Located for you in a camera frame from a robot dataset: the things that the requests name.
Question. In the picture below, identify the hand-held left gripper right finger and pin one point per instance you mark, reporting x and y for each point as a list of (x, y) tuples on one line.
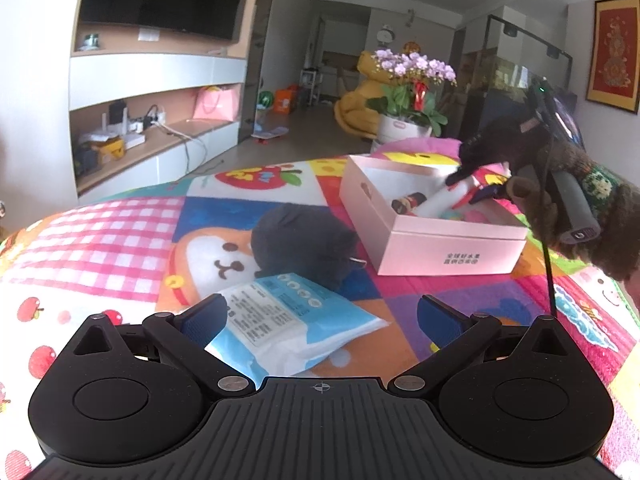
[(442, 324)]

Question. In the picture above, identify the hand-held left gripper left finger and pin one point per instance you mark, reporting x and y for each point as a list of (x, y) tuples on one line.
[(202, 321)]

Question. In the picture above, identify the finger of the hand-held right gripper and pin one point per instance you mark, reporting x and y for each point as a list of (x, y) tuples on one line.
[(492, 147), (487, 194)]

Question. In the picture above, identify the white tube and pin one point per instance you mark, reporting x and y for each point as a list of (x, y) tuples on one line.
[(442, 201)]

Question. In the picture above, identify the pink cardboard box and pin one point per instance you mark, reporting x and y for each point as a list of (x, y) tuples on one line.
[(440, 247)]

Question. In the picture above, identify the red and black bottle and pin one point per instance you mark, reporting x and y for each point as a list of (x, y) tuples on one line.
[(407, 202)]

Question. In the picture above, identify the blue tissue packet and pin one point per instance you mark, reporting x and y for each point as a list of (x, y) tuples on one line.
[(295, 325)]

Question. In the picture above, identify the person's right hand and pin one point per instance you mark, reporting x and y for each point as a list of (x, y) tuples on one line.
[(537, 210)]

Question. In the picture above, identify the glass fish tank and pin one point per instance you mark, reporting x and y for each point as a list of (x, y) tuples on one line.
[(500, 67)]

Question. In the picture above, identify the potted pink orchid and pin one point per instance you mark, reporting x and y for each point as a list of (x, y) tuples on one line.
[(410, 95)]

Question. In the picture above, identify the dark grey plush toy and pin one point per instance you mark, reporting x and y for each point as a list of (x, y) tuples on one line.
[(300, 242)]

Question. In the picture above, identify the colourful printed play mat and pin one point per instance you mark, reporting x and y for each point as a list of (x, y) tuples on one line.
[(100, 240)]

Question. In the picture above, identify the yellow plush bear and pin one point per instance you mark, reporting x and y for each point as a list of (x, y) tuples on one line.
[(357, 110)]

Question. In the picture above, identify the white alarm clock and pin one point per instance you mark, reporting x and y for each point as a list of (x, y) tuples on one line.
[(386, 34)]

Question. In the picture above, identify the white shelf rack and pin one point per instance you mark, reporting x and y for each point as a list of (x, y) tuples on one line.
[(310, 87)]

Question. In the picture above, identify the skateboard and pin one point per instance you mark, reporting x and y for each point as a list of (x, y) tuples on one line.
[(270, 135)]

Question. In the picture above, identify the orange box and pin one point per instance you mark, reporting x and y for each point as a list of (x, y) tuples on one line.
[(286, 101)]

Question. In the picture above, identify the pink gift bag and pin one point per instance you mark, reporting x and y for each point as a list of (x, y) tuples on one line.
[(216, 104)]

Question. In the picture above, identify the black router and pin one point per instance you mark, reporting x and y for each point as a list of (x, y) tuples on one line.
[(117, 117)]

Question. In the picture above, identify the watermelon ball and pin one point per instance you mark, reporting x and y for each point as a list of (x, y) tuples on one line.
[(265, 100)]

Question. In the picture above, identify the white television cabinet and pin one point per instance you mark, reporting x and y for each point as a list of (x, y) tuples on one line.
[(150, 67)]

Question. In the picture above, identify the red framed wall picture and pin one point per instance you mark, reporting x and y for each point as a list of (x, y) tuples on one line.
[(616, 55)]

